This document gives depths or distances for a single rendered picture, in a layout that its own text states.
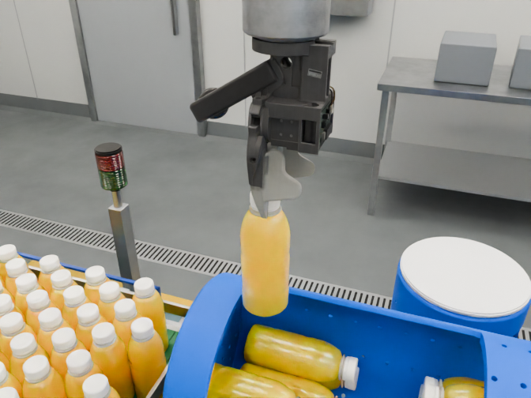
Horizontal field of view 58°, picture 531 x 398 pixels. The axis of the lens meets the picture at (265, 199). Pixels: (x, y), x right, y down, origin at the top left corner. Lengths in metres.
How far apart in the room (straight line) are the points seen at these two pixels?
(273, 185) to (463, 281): 0.68
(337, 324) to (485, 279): 0.41
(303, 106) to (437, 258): 0.76
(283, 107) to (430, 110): 3.43
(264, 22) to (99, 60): 4.38
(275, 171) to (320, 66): 0.13
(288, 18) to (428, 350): 0.60
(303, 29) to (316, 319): 0.55
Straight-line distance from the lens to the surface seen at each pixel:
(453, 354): 0.89
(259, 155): 0.53
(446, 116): 3.94
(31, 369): 0.92
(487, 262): 1.23
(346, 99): 3.98
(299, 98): 0.53
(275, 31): 0.49
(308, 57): 0.51
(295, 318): 0.90
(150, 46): 4.49
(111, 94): 4.88
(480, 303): 1.11
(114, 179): 1.19
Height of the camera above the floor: 1.72
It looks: 30 degrees down
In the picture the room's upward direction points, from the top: straight up
